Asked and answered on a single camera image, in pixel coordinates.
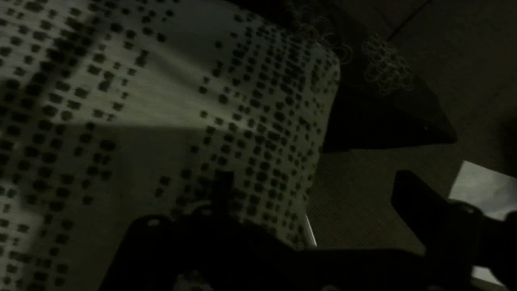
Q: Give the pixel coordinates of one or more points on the long white dotted pillow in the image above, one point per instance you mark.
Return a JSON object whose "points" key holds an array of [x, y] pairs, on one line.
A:
{"points": [[134, 135]]}

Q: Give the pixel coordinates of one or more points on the dark patterned pillow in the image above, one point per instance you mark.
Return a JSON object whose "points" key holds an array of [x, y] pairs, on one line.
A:
{"points": [[376, 119]]}

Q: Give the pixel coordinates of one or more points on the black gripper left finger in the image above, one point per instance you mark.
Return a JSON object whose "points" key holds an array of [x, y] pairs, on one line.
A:
{"points": [[223, 192]]}

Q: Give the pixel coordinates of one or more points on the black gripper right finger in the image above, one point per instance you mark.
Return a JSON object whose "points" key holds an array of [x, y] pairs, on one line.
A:
{"points": [[416, 208]]}

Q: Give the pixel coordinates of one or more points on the grey fabric sofa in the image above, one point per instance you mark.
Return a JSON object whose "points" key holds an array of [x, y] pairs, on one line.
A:
{"points": [[365, 200]]}

